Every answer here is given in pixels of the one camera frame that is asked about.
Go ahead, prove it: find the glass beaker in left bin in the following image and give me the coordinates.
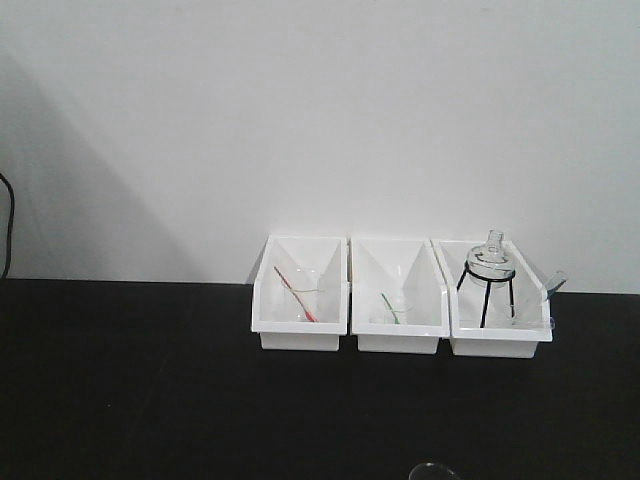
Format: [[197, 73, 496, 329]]
[[282, 267, 320, 322]]

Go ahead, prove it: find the glass beaker in bin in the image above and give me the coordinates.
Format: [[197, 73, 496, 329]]
[[371, 294, 413, 325], [282, 267, 320, 322]]

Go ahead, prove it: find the glass beaker in middle bin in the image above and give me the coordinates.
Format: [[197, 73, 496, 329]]
[[371, 294, 413, 325]]

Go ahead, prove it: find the left white plastic bin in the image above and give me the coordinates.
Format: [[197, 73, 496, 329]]
[[251, 235, 350, 351]]

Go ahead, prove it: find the white plastic bin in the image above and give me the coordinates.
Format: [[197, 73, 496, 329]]
[[251, 235, 350, 351], [431, 239, 553, 359], [350, 237, 450, 354]]

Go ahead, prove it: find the red stirring rod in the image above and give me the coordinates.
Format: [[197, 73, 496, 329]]
[[273, 266, 319, 323]]

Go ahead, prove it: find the middle white plastic bin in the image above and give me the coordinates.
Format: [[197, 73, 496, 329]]
[[350, 237, 450, 354]]

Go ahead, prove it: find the green stirring rod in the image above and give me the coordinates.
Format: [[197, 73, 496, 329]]
[[380, 292, 400, 325]]

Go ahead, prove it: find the glass flask on tripod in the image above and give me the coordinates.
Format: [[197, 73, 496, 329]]
[[466, 230, 515, 281]]

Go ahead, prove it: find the right white plastic bin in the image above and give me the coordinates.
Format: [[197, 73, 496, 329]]
[[431, 239, 553, 359]]

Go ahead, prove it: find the glass test tube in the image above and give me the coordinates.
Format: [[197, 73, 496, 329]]
[[513, 270, 568, 324]]

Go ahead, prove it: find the black wire tripod stand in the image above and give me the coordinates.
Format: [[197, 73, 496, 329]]
[[456, 262, 516, 328]]

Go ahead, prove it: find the black cable at left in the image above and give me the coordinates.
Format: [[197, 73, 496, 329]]
[[0, 172, 16, 279]]

